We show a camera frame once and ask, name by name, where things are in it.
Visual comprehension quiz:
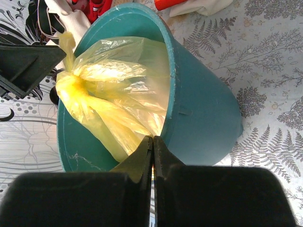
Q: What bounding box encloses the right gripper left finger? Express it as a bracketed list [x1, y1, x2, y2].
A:
[0, 137, 153, 227]

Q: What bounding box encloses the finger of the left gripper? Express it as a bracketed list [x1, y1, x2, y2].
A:
[0, 44, 66, 99]

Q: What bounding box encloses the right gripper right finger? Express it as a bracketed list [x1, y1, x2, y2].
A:
[153, 137, 295, 227]

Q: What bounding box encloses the yellow plastic trash bag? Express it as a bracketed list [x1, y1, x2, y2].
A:
[56, 32, 170, 162]

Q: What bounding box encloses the cream canvas tote bag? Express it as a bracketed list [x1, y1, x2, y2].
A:
[45, 0, 91, 46]

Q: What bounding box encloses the teal plastic trash bin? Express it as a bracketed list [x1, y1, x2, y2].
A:
[57, 3, 243, 172]

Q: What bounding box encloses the rainbow striped bag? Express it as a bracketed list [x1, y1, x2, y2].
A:
[154, 0, 187, 11]

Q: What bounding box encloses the red cloth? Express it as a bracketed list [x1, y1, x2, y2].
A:
[67, 0, 113, 24]

